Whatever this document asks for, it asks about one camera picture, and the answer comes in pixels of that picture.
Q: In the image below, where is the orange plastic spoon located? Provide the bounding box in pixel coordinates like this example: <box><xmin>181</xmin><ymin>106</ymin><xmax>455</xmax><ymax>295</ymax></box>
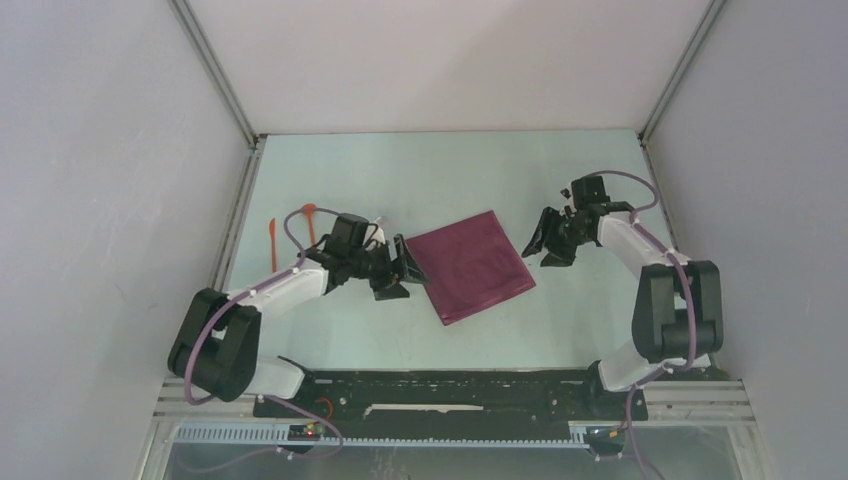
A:
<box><xmin>301</xmin><ymin>203</ymin><xmax>317</xmax><ymax>245</ymax></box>

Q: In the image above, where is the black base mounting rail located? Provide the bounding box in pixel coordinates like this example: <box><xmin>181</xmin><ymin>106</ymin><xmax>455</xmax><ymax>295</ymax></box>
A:
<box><xmin>291</xmin><ymin>369</ymin><xmax>648</xmax><ymax>439</ymax></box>

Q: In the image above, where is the orange plastic knife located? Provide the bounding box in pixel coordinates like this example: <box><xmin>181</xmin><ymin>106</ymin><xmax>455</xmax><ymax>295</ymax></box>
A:
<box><xmin>268</xmin><ymin>218</ymin><xmax>278</xmax><ymax>274</ymax></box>

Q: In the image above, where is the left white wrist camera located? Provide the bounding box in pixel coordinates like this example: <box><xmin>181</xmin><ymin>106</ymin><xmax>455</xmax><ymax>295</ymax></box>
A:
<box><xmin>366</xmin><ymin>216</ymin><xmax>386</xmax><ymax>246</ymax></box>

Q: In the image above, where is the white cable duct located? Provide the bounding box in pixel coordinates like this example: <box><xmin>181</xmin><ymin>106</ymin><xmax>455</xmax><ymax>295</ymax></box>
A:
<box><xmin>172</xmin><ymin>423</ymin><xmax>589</xmax><ymax>449</ymax></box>

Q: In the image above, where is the maroon cloth napkin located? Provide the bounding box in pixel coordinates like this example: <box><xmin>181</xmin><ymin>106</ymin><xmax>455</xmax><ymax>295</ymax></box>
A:
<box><xmin>407</xmin><ymin>210</ymin><xmax>536</xmax><ymax>326</ymax></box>

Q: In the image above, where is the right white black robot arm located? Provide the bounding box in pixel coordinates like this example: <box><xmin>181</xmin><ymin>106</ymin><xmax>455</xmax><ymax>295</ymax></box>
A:
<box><xmin>521</xmin><ymin>171</ymin><xmax>724</xmax><ymax>418</ymax></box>

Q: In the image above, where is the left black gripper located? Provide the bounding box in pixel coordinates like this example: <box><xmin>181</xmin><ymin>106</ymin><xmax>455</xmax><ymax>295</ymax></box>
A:
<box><xmin>348</xmin><ymin>235</ymin><xmax>430</xmax><ymax>301</ymax></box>

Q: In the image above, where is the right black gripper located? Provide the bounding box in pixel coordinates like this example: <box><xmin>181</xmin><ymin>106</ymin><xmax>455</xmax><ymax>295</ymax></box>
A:
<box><xmin>521</xmin><ymin>206</ymin><xmax>591</xmax><ymax>268</ymax></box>

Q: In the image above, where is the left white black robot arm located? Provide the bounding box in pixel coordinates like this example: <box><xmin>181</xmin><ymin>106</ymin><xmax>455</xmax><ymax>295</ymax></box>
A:
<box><xmin>167</xmin><ymin>213</ymin><xmax>429</xmax><ymax>417</ymax></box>

